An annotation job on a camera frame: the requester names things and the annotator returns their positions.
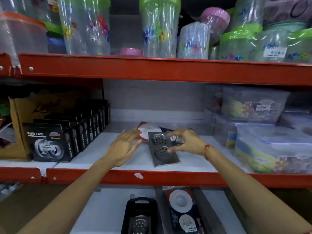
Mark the purple patterned container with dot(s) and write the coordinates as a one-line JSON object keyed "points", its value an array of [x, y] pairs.
{"points": [[287, 9]]}

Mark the stack of clear storage boxes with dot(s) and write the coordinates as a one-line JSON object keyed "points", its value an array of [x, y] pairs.
{"points": [[297, 119]]}

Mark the clear storage box yellow print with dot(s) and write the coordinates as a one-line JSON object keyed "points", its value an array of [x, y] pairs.
{"points": [[219, 129]]}

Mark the clear jar with pink lid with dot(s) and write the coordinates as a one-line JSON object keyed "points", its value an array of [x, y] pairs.
{"points": [[215, 19]]}

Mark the person's right hand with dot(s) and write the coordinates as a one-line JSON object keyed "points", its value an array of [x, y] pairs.
{"points": [[192, 143]]}

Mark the clear jar red round label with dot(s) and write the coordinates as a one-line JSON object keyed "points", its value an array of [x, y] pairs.
{"points": [[41, 9]]}

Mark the clear container with orange lid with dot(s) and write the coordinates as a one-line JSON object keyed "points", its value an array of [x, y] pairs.
{"points": [[22, 36]]}

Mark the wrapped clear floral jar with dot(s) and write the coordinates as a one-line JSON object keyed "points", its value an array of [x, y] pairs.
{"points": [[246, 14]]}

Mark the person's right forearm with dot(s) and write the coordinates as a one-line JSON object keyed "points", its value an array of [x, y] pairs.
{"points": [[243, 187]]}

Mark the red metal shelf rack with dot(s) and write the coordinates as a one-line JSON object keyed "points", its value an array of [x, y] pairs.
{"points": [[170, 70]]}

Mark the small green lid container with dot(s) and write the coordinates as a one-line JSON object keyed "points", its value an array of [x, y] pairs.
{"points": [[53, 29]]}

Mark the wide jar with white label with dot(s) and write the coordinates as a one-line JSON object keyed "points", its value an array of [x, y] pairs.
{"points": [[275, 46]]}

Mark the tall floral jar green lid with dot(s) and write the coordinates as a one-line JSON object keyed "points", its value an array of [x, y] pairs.
{"points": [[83, 29], [159, 26]]}

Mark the blue lid clear container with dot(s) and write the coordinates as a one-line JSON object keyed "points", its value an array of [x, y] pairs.
{"points": [[56, 46]]}

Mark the wide floral jar green lid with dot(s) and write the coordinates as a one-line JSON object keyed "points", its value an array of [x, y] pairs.
{"points": [[239, 43], [301, 46]]}

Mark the low pink lid jar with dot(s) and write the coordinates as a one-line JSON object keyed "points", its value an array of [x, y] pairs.
{"points": [[130, 52]]}

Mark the white torn sticker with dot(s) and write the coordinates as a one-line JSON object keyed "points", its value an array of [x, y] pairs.
{"points": [[139, 175]]}

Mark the small clear floral jar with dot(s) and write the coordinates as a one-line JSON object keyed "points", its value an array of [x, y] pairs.
{"points": [[193, 41]]}

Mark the row of black tape boxes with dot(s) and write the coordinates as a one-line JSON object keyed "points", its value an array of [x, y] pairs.
{"points": [[48, 143]]}

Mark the person's left hand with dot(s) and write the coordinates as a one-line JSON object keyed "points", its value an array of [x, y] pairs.
{"points": [[122, 148]]}

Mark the brown script-print cardboard box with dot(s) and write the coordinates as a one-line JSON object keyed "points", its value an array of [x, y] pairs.
{"points": [[29, 112]]}

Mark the lone black tape carton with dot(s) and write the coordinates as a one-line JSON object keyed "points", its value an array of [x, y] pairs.
{"points": [[185, 20]]}

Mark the person's left forearm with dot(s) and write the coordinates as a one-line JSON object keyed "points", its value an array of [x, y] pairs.
{"points": [[73, 199]]}

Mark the pile of white grey items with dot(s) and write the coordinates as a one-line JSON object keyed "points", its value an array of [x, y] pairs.
{"points": [[9, 190]]}

